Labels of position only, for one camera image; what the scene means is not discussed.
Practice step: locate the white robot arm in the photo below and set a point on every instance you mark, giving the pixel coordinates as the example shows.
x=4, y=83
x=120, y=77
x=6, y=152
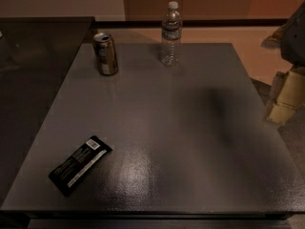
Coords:
x=291, y=38

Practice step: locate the clear plastic water bottle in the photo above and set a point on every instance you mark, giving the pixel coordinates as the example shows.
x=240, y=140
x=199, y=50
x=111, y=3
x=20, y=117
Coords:
x=171, y=32

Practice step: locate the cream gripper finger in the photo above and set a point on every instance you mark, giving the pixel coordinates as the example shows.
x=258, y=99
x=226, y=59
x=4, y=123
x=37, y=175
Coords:
x=287, y=95

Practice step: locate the black snack bar wrapper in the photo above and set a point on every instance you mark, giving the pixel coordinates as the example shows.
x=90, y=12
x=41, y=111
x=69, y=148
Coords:
x=67, y=175

